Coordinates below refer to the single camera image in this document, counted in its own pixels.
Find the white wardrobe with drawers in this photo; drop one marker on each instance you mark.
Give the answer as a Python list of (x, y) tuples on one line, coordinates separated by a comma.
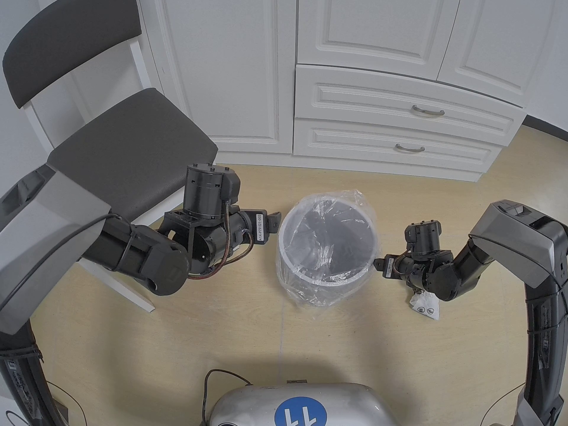
[(230, 60)]

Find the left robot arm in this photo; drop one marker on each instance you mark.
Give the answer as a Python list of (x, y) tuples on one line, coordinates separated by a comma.
[(53, 238)]

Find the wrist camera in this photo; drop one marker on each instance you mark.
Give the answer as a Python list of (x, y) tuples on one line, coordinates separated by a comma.
[(231, 184), (411, 233)]

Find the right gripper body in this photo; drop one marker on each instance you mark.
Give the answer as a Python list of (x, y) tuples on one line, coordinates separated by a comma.
[(397, 266)]

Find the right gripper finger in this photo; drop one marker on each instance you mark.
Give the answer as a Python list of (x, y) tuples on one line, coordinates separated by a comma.
[(380, 265)]

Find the pale grey trash bin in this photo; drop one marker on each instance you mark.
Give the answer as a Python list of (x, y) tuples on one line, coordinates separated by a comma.
[(301, 274)]

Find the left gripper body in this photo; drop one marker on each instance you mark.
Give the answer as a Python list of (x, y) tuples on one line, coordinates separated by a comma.
[(253, 226)]

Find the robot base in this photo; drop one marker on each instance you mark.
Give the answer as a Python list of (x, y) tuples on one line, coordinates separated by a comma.
[(248, 404)]

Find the white chair grey cushions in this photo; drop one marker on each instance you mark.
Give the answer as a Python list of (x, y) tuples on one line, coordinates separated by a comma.
[(133, 149)]

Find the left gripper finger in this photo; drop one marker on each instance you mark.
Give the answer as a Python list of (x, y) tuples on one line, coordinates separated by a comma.
[(271, 225)]

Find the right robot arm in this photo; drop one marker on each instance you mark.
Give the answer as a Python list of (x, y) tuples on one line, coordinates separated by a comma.
[(514, 238)]

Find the white printed wrapper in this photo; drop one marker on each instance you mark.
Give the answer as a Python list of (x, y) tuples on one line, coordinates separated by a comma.
[(426, 309)]

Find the clear plastic bag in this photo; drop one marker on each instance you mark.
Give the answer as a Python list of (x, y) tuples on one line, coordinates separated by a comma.
[(364, 206)]

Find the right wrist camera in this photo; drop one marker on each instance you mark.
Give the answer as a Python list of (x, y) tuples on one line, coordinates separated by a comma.
[(411, 233)]

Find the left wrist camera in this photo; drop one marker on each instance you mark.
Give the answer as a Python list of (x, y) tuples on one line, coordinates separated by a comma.
[(231, 184)]

